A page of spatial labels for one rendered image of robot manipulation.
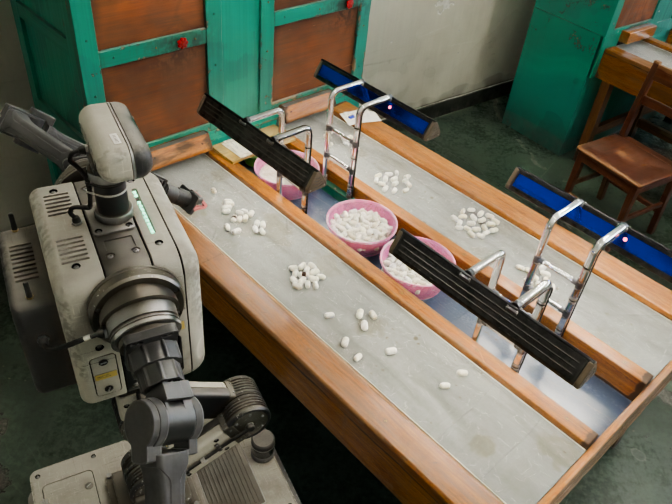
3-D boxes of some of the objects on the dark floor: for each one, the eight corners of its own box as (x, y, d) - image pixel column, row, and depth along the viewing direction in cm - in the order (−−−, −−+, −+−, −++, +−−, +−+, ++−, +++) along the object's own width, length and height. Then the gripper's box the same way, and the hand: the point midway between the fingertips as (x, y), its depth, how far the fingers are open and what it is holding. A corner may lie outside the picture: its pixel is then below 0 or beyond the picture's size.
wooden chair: (550, 212, 391) (603, 70, 332) (597, 195, 410) (655, 58, 352) (608, 255, 363) (676, 108, 305) (655, 234, 383) (728, 92, 325)
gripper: (159, 196, 214) (193, 207, 227) (176, 211, 209) (209, 222, 222) (170, 178, 213) (202, 191, 226) (187, 193, 208) (219, 205, 221)
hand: (204, 205), depth 223 cm, fingers closed
